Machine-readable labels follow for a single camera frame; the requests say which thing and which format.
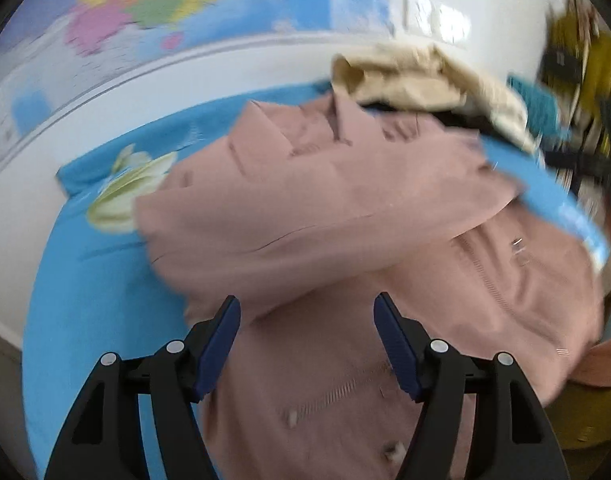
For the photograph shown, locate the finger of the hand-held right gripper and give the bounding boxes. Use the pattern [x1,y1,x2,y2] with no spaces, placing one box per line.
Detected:
[543,149,611,178]

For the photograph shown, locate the white wall socket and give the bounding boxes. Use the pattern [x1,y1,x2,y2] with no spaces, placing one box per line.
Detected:
[425,0,449,36]
[404,0,427,30]

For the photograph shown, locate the colourful wall map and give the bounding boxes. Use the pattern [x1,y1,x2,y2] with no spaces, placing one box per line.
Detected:
[0,0,393,176]

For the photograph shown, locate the teal cloth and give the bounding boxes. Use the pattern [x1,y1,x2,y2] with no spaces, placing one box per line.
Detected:
[508,75,573,141]

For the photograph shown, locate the yellow-green hanging garment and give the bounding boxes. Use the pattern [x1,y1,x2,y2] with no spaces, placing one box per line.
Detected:
[545,5,611,156]

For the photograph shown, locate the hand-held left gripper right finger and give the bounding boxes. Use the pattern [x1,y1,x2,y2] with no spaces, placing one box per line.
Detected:
[374,291,571,480]

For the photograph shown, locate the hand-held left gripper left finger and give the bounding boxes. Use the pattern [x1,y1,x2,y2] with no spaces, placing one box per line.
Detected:
[44,295,242,480]

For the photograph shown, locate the cream garment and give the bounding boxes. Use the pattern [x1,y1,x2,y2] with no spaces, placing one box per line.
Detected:
[330,42,541,153]

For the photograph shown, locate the black handbag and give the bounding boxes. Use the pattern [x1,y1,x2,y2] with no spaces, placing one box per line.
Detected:
[540,47,583,83]

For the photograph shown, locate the pink jacket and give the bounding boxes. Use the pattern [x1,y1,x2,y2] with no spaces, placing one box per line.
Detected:
[135,95,611,480]

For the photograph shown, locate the olive yellow cloth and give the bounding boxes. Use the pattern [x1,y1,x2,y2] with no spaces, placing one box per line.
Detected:
[545,382,611,453]

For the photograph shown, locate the blue floral bed sheet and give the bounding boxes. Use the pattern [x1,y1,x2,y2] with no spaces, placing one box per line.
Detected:
[22,80,611,480]

